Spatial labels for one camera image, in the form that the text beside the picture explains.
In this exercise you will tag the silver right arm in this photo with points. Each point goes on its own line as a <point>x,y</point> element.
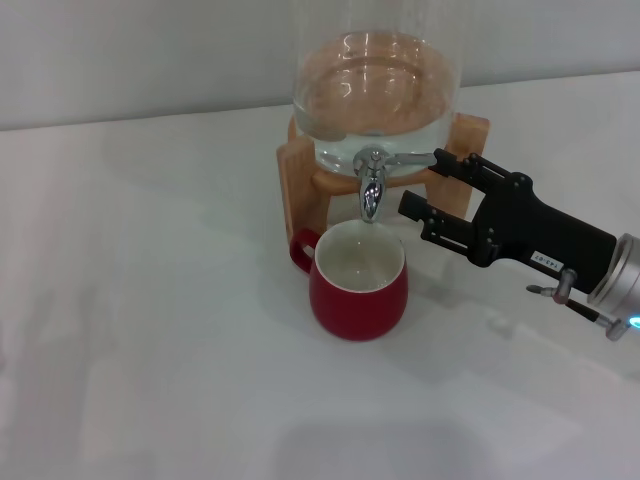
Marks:
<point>622,275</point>

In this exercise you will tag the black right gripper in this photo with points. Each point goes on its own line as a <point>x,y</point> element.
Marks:
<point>545,235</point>

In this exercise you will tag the chrome faucet with lever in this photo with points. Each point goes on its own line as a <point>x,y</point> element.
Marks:
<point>371,192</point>

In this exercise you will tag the wooden dispenser stand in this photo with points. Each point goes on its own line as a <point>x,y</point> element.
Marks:
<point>300,195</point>

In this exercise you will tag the clear glass water dispenser jar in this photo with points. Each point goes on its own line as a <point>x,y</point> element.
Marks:
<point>375,75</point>

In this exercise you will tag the red cup with white inside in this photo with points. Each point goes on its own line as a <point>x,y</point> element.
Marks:
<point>360,315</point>

